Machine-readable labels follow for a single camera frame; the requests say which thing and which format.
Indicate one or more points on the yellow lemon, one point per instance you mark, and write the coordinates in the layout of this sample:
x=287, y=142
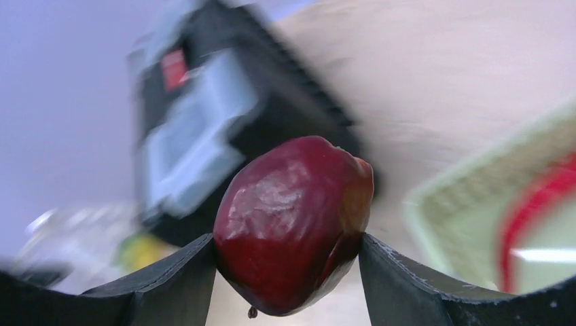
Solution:
x=141, y=250

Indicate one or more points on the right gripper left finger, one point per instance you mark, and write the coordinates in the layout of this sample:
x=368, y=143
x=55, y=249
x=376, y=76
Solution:
x=176, y=290

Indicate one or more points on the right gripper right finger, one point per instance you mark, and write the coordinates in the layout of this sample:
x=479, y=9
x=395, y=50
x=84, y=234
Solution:
x=400, y=291

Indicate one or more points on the dark red apple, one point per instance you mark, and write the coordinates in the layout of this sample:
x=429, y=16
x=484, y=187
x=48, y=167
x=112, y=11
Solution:
x=290, y=224

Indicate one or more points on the light green plastic basket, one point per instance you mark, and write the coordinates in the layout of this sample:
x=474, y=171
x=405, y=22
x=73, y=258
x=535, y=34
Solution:
x=457, y=216

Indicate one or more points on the black plastic toolbox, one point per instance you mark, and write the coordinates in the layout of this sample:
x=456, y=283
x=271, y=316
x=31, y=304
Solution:
x=216, y=88

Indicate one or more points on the red chili pepper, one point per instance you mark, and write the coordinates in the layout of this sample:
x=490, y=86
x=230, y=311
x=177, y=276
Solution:
x=530, y=209

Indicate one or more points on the clear zip top bag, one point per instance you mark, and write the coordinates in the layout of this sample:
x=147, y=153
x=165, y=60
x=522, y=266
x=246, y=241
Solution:
x=72, y=249

